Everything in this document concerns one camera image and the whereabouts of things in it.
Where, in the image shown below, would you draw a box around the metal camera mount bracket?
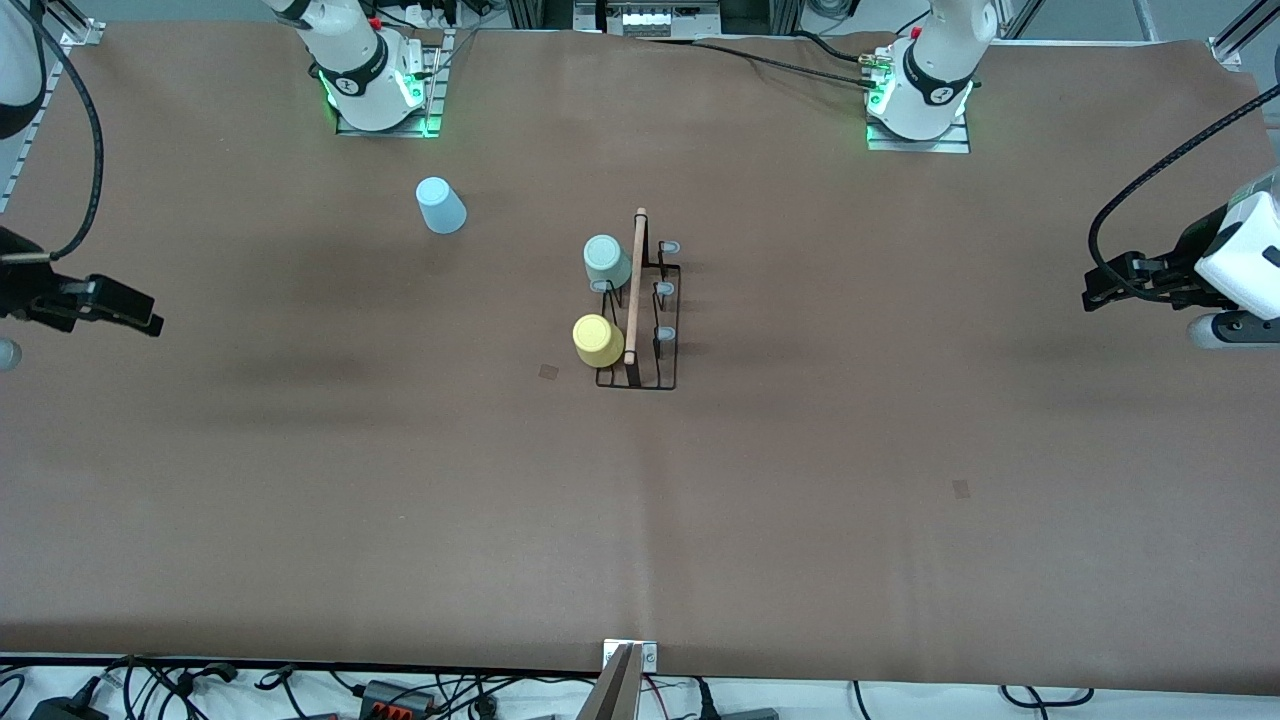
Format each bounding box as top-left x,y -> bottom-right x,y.
603,640 -> 659,673

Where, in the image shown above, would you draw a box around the long black table cable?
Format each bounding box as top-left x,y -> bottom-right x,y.
640,36 -> 883,91

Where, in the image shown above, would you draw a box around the black box orange connectors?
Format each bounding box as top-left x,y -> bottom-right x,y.
360,680 -> 438,719

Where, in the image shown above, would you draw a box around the black power adapter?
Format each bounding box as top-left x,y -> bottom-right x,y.
28,693 -> 109,720

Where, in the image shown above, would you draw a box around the brown table mat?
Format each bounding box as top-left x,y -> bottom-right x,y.
0,22 -> 1280,696

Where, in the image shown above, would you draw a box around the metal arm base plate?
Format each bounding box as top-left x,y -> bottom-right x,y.
335,30 -> 448,138
866,108 -> 971,154

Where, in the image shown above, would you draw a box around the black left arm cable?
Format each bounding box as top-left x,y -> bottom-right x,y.
1088,85 -> 1280,301

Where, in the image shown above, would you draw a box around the grey electronics box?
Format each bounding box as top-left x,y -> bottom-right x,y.
597,0 -> 723,39

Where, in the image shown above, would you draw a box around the mint green plastic cup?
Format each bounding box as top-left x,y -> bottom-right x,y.
584,234 -> 633,289

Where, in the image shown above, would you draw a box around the aluminium table edge rail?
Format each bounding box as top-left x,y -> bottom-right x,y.
1208,0 -> 1280,69
0,18 -> 106,213

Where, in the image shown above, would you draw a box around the yellow plastic cup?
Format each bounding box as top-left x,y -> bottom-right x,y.
572,314 -> 626,369

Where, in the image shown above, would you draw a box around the short black table cable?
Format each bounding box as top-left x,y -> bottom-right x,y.
790,28 -> 876,65

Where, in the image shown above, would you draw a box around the black looped floor cable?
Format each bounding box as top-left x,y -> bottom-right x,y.
1000,685 -> 1094,710

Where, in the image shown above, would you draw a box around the light blue plastic cup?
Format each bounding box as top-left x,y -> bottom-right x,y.
416,177 -> 468,236

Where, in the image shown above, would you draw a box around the black wire cup holder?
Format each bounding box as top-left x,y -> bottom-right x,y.
583,207 -> 683,391

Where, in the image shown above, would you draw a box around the grey camera support beam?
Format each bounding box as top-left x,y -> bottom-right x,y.
577,645 -> 641,720

